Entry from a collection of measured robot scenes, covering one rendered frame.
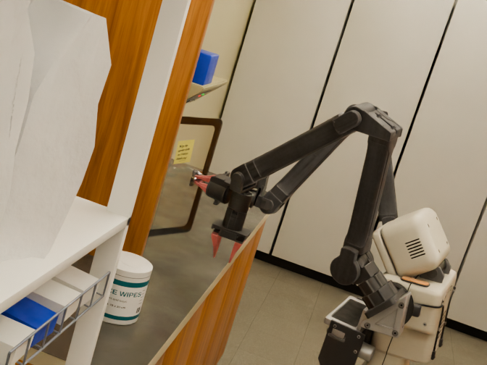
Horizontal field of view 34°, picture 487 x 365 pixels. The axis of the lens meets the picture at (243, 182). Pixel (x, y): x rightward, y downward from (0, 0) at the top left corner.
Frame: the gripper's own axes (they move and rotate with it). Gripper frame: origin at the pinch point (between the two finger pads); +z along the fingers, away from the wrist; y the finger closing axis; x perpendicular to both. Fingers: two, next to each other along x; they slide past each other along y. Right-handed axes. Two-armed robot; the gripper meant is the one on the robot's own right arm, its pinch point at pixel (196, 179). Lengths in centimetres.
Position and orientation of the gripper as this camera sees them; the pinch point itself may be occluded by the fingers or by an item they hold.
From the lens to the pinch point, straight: 254.5
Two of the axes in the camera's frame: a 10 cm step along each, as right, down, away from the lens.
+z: -9.4, -3.3, 1.3
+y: 2.9, -9.3, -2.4
